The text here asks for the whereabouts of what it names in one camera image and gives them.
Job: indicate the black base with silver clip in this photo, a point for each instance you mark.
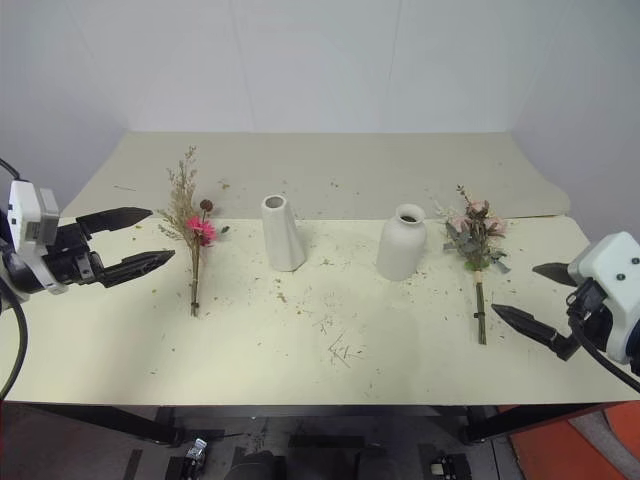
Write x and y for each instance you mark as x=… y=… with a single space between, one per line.
x=192 y=457
x=447 y=467

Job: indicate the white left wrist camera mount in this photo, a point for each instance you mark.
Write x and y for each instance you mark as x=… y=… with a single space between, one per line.
x=27 y=220

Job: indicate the round white ceramic bottle vase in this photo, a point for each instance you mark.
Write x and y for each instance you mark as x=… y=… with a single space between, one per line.
x=400 y=245

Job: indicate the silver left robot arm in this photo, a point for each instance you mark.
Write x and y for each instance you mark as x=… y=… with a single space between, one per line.
x=15 y=272

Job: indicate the orange red floor mat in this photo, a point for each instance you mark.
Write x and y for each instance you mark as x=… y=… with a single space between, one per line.
x=575 y=450

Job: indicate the twisted white ceramic vase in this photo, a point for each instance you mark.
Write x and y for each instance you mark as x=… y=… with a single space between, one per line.
x=282 y=240

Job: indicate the pink rose eucalyptus bouquet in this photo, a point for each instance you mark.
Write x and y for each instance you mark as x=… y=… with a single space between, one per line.
x=476 y=240

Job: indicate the dried grass pink flower bouquet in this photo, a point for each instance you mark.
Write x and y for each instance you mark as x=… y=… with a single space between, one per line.
x=196 y=250

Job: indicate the black metal table frame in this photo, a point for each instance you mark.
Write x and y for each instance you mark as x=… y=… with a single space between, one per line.
x=125 y=422

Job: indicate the dark rounded shape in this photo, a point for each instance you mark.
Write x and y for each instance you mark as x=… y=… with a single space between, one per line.
x=255 y=467

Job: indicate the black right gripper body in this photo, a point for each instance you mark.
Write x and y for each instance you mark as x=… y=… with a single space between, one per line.
x=590 y=312

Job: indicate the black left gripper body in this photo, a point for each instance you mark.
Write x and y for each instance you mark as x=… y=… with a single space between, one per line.
x=67 y=260

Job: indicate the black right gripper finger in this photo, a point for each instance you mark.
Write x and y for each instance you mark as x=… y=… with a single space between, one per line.
x=530 y=325
x=555 y=272

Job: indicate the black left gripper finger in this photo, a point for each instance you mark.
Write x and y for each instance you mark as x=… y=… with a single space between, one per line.
x=117 y=218
x=135 y=265

